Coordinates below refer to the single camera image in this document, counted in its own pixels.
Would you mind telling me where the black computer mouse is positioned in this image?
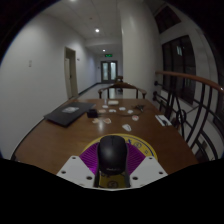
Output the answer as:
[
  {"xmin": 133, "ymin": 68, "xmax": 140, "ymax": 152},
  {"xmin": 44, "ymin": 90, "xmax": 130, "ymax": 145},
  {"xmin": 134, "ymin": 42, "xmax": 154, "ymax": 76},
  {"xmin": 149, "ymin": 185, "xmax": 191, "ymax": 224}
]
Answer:
[{"xmin": 96, "ymin": 134, "xmax": 130, "ymax": 176}]

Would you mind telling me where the wooden armchair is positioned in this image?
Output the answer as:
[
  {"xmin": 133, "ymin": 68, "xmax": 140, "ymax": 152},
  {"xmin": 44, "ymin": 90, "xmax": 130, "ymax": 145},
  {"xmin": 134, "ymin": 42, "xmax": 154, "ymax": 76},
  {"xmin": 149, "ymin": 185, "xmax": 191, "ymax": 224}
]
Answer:
[{"xmin": 97, "ymin": 81, "xmax": 148, "ymax": 100}]

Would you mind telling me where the dark key bunch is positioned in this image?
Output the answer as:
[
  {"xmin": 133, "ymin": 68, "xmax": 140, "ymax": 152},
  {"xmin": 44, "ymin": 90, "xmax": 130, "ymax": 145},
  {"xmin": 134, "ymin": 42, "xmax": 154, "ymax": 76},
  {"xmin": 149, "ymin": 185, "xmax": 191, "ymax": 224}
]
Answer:
[{"xmin": 133, "ymin": 104, "xmax": 147, "ymax": 113}]

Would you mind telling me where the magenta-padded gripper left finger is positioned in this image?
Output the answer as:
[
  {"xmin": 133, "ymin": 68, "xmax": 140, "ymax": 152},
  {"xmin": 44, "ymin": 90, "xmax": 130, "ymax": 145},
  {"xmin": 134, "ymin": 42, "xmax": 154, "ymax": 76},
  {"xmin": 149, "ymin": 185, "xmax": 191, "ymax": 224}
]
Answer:
[{"xmin": 56, "ymin": 146, "xmax": 101, "ymax": 190}]

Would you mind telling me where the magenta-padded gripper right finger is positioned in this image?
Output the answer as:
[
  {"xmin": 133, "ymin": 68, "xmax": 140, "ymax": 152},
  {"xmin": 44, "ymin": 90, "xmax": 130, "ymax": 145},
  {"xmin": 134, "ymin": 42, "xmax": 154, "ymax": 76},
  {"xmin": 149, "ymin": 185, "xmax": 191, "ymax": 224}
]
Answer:
[{"xmin": 125, "ymin": 146, "xmax": 169, "ymax": 190}]

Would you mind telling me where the thin dark cable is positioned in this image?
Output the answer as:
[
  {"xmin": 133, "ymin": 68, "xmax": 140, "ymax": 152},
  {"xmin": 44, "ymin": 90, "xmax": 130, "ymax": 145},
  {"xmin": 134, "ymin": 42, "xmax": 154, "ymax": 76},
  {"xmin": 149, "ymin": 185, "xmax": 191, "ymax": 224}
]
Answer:
[{"xmin": 111, "ymin": 112, "xmax": 135, "ymax": 118}]

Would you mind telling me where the white rectangular card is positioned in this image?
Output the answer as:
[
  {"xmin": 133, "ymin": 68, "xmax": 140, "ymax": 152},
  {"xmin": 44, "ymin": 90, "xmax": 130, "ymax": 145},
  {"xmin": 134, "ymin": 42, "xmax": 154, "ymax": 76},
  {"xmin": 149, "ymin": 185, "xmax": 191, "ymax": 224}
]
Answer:
[{"xmin": 107, "ymin": 99, "xmax": 120, "ymax": 107}]

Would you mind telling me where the round yellow mouse pad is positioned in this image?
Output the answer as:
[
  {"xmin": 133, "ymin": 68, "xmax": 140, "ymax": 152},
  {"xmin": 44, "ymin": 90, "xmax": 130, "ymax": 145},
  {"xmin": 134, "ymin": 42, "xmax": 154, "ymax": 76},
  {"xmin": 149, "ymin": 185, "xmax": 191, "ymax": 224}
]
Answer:
[{"xmin": 81, "ymin": 133, "xmax": 159, "ymax": 189}]

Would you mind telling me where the pale side door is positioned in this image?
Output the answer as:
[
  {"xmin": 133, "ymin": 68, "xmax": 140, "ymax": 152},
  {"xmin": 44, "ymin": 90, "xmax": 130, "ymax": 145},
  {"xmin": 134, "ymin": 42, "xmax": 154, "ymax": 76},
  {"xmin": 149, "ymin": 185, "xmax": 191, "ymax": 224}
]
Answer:
[{"xmin": 63, "ymin": 46, "xmax": 80, "ymax": 100}]

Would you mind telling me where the white booklet with dark edge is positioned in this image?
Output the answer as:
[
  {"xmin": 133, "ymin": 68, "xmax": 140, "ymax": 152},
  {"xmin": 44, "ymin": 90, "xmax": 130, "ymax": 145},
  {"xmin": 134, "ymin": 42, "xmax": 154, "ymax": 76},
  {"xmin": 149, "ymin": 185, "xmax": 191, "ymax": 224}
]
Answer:
[{"xmin": 154, "ymin": 114, "xmax": 174, "ymax": 127}]

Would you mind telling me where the white oval paper piece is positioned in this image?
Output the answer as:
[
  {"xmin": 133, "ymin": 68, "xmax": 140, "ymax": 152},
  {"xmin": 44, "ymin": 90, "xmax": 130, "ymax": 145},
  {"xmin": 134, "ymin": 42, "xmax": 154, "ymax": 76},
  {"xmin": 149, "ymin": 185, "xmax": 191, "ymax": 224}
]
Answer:
[{"xmin": 121, "ymin": 123, "xmax": 133, "ymax": 133}]

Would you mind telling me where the small black box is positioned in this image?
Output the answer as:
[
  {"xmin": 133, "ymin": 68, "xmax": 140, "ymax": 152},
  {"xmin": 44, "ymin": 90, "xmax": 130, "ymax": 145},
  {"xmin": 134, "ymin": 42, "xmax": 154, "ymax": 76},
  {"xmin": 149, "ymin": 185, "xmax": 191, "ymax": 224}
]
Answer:
[{"xmin": 86, "ymin": 108, "xmax": 99, "ymax": 119}]

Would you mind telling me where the large dark window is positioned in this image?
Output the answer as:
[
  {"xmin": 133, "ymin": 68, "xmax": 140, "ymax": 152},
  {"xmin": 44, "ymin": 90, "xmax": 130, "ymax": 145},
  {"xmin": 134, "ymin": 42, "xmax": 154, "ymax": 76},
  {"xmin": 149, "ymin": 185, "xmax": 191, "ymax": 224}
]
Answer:
[{"xmin": 161, "ymin": 34, "xmax": 198, "ymax": 105}]

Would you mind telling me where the glass double door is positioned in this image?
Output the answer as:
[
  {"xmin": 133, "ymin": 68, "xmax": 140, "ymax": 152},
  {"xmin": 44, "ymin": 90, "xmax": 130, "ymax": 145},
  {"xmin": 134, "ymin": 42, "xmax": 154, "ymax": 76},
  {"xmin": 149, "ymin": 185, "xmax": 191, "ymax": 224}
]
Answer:
[{"xmin": 100, "ymin": 60, "xmax": 119, "ymax": 85}]

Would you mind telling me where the closed dark laptop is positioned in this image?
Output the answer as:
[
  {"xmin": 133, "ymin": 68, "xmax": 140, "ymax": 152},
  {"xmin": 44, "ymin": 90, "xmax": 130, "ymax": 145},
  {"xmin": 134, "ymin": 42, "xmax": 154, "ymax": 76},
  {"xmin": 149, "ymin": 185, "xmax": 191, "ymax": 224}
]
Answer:
[{"xmin": 43, "ymin": 101, "xmax": 97, "ymax": 128}]

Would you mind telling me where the metal railing with wooden handrail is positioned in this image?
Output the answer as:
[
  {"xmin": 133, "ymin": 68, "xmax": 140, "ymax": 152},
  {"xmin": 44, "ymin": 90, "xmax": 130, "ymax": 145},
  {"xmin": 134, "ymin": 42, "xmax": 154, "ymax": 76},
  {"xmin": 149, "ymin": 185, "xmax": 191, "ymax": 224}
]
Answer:
[{"xmin": 152, "ymin": 69, "xmax": 224, "ymax": 162}]

